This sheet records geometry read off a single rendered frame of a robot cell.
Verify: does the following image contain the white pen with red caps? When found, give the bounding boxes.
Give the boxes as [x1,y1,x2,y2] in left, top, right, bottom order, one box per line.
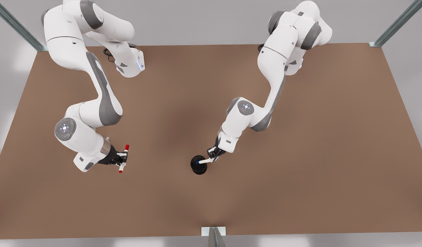
[118,144,130,174]

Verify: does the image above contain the black pen holder cup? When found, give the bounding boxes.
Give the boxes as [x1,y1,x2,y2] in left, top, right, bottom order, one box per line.
[190,155,208,175]

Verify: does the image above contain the silver frame post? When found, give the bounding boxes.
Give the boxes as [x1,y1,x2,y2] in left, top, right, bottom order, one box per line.
[0,0,48,52]
[368,0,422,48]
[201,226,227,247]

